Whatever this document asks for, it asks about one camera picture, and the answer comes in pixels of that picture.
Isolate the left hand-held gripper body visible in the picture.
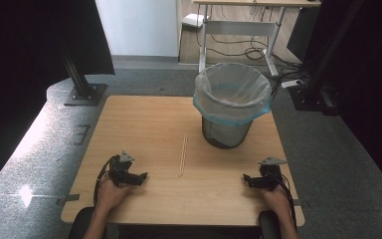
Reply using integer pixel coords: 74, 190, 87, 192
107, 150, 136, 187

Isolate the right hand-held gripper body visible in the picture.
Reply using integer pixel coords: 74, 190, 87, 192
258, 156, 288, 192

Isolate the person's right hand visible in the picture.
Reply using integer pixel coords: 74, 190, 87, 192
261, 184, 292, 215

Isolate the person's left hand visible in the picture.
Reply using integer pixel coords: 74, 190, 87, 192
96, 172, 131, 213

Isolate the black chair armrest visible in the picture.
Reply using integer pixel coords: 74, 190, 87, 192
67, 206, 96, 239
258, 210, 283, 239

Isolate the thin wooden stick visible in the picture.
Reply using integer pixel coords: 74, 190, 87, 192
177, 132, 188, 178

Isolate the black mesh waste bin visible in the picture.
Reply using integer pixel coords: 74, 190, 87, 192
201, 114, 255, 149

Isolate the grey tape mark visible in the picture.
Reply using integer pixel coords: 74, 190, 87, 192
56, 193, 81, 206

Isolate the translucent plastic bin liner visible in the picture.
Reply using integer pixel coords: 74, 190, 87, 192
192, 62, 275, 127

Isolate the black metal stand with base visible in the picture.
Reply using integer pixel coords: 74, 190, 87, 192
287, 0, 366, 117
58, 43, 108, 108

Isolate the white power strip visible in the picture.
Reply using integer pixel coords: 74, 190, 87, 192
281, 79, 304, 90

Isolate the dark curtain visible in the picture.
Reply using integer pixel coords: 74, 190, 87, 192
302, 0, 382, 199
0, 0, 116, 197

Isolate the black panel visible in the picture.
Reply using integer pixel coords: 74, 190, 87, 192
286, 5, 316, 64

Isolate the white-framed wooden desk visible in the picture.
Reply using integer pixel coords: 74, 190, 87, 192
192, 0, 322, 78

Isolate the white box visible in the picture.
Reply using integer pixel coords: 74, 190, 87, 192
181, 12, 207, 30

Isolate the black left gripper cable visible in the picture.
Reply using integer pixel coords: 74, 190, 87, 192
93, 154, 117, 207

